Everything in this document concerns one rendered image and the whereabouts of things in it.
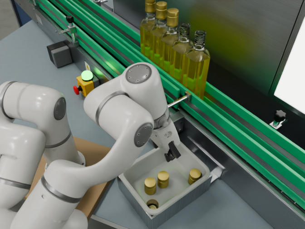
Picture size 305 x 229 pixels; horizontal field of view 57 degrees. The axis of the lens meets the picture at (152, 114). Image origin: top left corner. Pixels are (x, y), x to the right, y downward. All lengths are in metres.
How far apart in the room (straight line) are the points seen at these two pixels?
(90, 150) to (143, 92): 0.51
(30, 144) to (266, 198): 0.61
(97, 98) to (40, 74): 0.90
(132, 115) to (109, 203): 0.47
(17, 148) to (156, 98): 0.34
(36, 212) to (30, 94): 0.30
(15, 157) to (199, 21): 0.68
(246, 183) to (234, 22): 0.46
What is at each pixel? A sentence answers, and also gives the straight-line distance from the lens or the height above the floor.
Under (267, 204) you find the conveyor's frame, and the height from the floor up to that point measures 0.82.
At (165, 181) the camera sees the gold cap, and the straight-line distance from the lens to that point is 0.85.
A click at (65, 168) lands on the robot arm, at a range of 0.51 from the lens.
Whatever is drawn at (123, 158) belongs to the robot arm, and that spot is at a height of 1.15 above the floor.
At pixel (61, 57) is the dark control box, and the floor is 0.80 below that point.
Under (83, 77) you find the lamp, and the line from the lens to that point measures 1.16.
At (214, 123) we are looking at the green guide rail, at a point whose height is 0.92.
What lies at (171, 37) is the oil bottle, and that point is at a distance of 0.89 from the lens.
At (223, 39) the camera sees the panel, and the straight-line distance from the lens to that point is 0.93.
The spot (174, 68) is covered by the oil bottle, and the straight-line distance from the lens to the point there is 0.91.
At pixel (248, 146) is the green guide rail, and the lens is 0.79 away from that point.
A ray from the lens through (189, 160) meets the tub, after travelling 0.88.
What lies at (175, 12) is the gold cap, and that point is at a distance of 0.87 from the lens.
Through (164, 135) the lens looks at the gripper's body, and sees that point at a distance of 0.63.
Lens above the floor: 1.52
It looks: 45 degrees down
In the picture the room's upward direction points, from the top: straight up
